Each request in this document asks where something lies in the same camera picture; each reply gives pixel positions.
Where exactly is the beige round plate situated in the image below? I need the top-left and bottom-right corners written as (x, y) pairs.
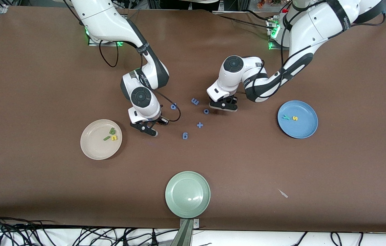
top-left (80, 119), bottom-right (123, 160)

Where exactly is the blue round plate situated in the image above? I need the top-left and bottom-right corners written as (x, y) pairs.
top-left (278, 100), bottom-right (318, 139)

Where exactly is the green round plate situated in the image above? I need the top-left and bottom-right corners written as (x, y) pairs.
top-left (165, 171), bottom-right (211, 218)

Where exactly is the orange plastic object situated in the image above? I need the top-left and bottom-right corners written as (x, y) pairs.
top-left (257, 0), bottom-right (282, 9)

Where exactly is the brown table cover sheet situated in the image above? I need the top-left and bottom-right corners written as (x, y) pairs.
top-left (0, 5), bottom-right (386, 233)

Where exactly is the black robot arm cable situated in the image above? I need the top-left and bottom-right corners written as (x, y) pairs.
top-left (99, 40), bottom-right (182, 123)
top-left (244, 7), bottom-right (386, 94)

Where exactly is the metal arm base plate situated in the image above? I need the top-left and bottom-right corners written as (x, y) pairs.
top-left (88, 32), bottom-right (125, 47)
top-left (266, 17), bottom-right (283, 50)

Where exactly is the black cable on cover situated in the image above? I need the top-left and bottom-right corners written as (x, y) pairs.
top-left (213, 13), bottom-right (273, 30)
top-left (244, 9), bottom-right (271, 21)

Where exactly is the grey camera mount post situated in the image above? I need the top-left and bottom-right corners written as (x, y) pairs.
top-left (171, 219), bottom-right (199, 246)

